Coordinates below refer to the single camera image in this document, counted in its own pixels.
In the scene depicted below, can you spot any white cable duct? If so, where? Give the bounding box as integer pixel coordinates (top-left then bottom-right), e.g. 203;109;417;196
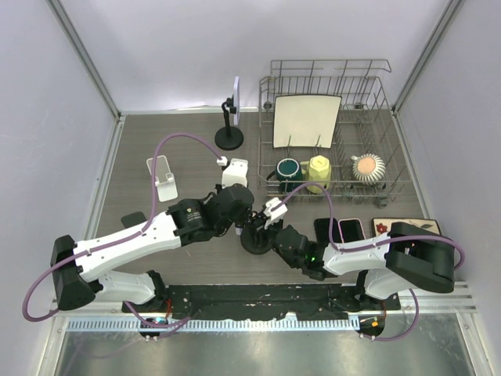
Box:
66;316;359;334

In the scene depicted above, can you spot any green mug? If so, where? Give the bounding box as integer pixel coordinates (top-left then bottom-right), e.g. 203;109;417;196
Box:
266;157;306;193

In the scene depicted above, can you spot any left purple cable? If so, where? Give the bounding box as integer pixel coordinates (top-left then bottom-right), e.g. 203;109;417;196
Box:
21;132;228;323

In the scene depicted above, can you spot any purple cable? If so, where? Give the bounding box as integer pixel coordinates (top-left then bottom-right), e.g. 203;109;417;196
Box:
21;132;228;323
281;183;467;341

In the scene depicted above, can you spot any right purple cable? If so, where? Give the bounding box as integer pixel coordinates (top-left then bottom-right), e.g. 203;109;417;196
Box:
281;183;467;341

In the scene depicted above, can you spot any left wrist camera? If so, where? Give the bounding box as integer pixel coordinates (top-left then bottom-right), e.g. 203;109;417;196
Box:
216;157;248;188

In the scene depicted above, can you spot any black gooseneck phone stand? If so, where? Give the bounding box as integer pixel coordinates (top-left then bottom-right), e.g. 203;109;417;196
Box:
214;97;244;151

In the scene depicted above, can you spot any wooden round phone stand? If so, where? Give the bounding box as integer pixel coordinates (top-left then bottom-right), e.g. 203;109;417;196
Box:
121;211;147;229

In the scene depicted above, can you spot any black case phone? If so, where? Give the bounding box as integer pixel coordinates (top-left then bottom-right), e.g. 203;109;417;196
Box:
314;218;343;251

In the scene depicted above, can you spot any white phone stand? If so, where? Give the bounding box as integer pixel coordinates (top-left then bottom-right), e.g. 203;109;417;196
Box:
155;155;178;202

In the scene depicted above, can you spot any white ribbed cup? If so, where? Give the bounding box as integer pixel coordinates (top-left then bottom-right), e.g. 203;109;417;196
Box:
351;154;386;186

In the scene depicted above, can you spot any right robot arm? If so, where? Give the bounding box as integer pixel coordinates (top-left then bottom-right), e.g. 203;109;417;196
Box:
240;219;458;309

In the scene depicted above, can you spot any upright lavender phone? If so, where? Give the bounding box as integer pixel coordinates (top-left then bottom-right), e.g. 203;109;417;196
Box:
232;76;240;126

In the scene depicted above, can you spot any yellow mug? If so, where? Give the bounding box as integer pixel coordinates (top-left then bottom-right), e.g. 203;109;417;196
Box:
300;155;332;190

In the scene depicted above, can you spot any pink case phone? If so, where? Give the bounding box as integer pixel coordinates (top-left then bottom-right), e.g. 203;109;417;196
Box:
338;219;366;243

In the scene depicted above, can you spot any black round phone stand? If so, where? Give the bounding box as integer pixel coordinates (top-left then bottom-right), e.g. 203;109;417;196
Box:
240;226;282;255

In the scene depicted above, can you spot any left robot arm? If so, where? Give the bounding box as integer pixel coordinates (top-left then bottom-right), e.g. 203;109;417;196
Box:
50;184;254;313

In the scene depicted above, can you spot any metal dish rack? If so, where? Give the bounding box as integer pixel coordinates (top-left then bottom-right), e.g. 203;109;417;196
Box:
258;59;413;208

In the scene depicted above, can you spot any floral square plate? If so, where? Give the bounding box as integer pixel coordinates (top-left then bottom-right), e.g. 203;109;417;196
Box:
371;218;442;236

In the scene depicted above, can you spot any white square plate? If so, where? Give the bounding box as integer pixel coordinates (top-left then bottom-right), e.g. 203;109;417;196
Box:
272;94;342;149

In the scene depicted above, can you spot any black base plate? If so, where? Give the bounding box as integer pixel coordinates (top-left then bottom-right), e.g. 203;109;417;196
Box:
135;284;401;321

